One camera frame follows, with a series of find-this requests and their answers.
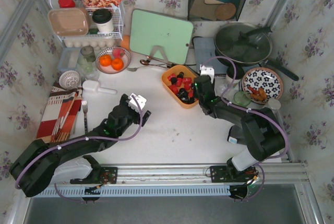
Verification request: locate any white cup black lid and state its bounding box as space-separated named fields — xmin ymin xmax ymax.
xmin=92 ymin=8 xmax=114 ymax=33

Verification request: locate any white wire rack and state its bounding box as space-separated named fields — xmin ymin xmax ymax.
xmin=49 ymin=0 xmax=125 ymax=41

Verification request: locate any small cup black lid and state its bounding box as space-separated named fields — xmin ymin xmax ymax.
xmin=226 ymin=66 xmax=245 ymax=87

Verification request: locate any orange plastic storage basket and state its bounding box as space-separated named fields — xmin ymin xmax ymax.
xmin=161 ymin=65 xmax=198 ymax=109

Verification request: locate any metal fork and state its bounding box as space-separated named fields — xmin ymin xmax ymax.
xmin=81 ymin=100 xmax=88 ymax=134

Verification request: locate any white blue bottle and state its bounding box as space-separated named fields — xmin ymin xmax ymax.
xmin=265 ymin=98 xmax=281 ymax=111

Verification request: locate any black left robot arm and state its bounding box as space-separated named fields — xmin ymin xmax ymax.
xmin=9 ymin=93 xmax=151 ymax=197

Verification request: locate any grey induction cooker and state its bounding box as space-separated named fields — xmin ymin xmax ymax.
xmin=192 ymin=36 xmax=228 ymax=76

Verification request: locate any egg tray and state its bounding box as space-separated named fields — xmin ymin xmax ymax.
xmin=64 ymin=39 xmax=118 ymax=51

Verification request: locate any bowl with fruit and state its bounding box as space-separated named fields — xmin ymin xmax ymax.
xmin=95 ymin=46 xmax=132 ymax=74

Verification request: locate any clear glass jar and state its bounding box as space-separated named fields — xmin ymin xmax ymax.
xmin=78 ymin=45 xmax=97 ymax=79

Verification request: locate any beige plastic container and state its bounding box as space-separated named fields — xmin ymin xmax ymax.
xmin=48 ymin=8 xmax=90 ymax=37

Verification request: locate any black mesh organizer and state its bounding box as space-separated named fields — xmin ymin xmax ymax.
xmin=187 ymin=0 xmax=246 ymax=21

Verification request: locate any black frying pan with lid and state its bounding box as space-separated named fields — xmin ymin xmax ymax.
xmin=213 ymin=22 xmax=299 ymax=81

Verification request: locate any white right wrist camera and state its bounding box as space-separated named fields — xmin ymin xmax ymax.
xmin=200 ymin=65 xmax=214 ymax=83

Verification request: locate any clear blue rimmed container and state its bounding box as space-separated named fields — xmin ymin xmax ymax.
xmin=57 ymin=48 xmax=80 ymax=73

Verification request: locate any green translucent cup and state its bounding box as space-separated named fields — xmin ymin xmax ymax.
xmin=233 ymin=91 xmax=251 ymax=107

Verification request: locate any red lidded jar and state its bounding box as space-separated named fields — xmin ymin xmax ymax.
xmin=58 ymin=0 xmax=76 ymax=8

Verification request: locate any green cutting board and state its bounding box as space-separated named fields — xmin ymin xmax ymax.
xmin=129 ymin=9 xmax=194 ymax=65

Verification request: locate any metal spoon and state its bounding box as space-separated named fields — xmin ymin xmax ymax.
xmin=126 ymin=60 xmax=172 ymax=72

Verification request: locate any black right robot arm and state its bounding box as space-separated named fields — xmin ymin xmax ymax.
xmin=194 ymin=75 xmax=288 ymax=182

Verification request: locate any striped red cloth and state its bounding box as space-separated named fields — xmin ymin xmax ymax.
xmin=36 ymin=82 xmax=82 ymax=143

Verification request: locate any red coffee capsule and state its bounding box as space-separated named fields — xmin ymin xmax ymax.
xmin=182 ymin=77 xmax=192 ymax=84
xmin=169 ymin=85 xmax=178 ymax=95
xmin=175 ymin=78 xmax=183 ymax=87
xmin=168 ymin=73 xmax=176 ymax=81
xmin=184 ymin=83 xmax=193 ymax=91
xmin=188 ymin=90 xmax=194 ymax=98

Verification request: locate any white strainer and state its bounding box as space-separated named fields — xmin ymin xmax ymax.
xmin=58 ymin=70 xmax=80 ymax=90

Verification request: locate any blue flower patterned plate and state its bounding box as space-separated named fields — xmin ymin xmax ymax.
xmin=242 ymin=67 xmax=283 ymax=104

